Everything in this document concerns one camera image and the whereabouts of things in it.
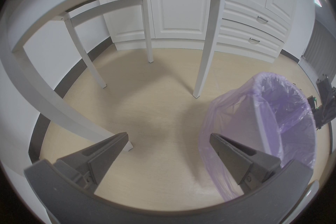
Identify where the white wardrobe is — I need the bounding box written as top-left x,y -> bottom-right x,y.
100,0 -> 300,63

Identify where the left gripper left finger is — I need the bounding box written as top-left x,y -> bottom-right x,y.
54,132 -> 129,194

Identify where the white trash bin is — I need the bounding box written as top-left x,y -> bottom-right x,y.
218,73 -> 317,168

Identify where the purple plastic bag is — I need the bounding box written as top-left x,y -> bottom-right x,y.
198,72 -> 317,202

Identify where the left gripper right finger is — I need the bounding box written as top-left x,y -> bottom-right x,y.
209,133 -> 283,195

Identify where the grey curtain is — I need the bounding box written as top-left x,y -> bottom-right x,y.
302,19 -> 336,82

